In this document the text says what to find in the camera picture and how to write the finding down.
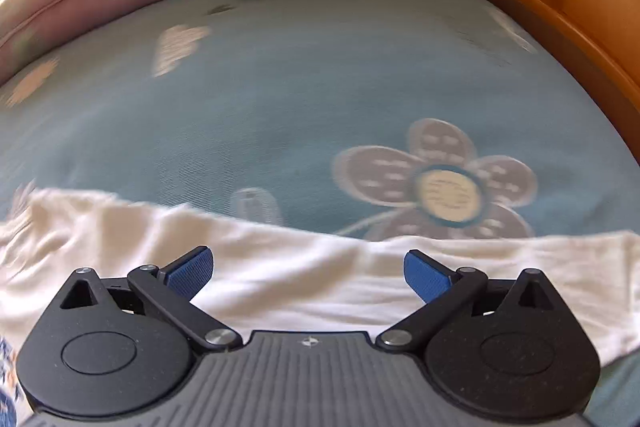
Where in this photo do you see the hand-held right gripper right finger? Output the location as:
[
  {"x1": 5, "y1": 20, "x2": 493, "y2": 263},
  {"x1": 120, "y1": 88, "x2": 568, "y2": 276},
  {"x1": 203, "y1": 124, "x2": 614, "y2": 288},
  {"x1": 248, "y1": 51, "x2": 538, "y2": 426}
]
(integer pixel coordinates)
[{"x1": 375, "y1": 249, "x2": 581, "y2": 350}]

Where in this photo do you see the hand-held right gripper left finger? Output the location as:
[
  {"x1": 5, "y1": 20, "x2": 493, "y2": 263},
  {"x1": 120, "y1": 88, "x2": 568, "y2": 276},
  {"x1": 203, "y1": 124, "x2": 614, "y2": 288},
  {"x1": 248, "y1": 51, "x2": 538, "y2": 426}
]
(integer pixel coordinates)
[{"x1": 60, "y1": 246, "x2": 241, "y2": 350}]

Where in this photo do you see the white printed sweatshirt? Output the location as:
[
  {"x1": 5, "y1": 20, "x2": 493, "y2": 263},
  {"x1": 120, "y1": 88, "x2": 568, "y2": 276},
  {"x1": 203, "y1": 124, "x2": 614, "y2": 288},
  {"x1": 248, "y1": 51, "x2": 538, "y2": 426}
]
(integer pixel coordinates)
[{"x1": 0, "y1": 187, "x2": 640, "y2": 427}]

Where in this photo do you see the bed with blue floral sheet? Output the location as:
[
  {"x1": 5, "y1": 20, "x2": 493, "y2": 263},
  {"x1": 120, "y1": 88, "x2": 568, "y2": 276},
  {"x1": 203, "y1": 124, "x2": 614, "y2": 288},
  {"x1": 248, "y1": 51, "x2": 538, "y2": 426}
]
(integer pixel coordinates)
[{"x1": 0, "y1": 0, "x2": 640, "y2": 427}]

